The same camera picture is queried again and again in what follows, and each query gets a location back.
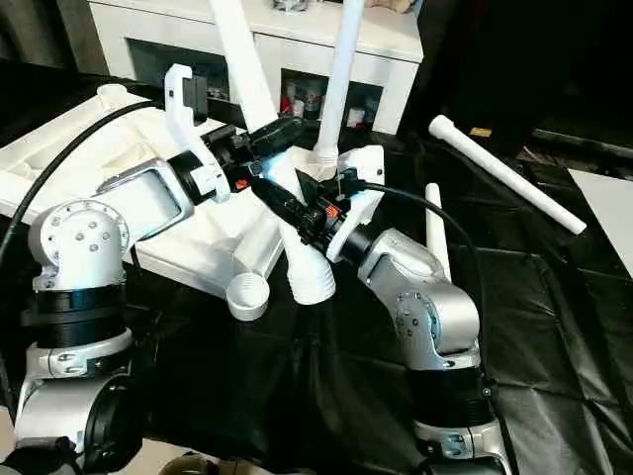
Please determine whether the white plastic table leg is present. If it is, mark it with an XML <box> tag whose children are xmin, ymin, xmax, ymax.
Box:
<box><xmin>427</xmin><ymin>114</ymin><xmax>589</xmax><ymax>237</ymax></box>
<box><xmin>312</xmin><ymin>0</ymin><xmax>368</xmax><ymax>171</ymax></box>
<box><xmin>423</xmin><ymin>182</ymin><xmax>454</xmax><ymax>284</ymax></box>
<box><xmin>207</xmin><ymin>0</ymin><xmax>338</xmax><ymax>307</ymax></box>

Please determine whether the black work mat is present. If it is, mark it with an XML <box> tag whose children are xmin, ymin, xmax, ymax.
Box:
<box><xmin>0</xmin><ymin>59</ymin><xmax>633</xmax><ymax>475</ymax></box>

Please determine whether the white cabinet with glass doors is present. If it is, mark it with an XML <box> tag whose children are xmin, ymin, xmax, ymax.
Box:
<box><xmin>87</xmin><ymin>0</ymin><xmax>425</xmax><ymax>137</ymax></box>

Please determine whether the flat white board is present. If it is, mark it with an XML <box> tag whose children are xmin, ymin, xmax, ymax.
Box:
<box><xmin>568</xmin><ymin>167</ymin><xmax>633</xmax><ymax>280</ymax></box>

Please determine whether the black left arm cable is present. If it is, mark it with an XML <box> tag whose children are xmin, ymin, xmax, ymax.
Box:
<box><xmin>0</xmin><ymin>97</ymin><xmax>171</xmax><ymax>290</ymax></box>

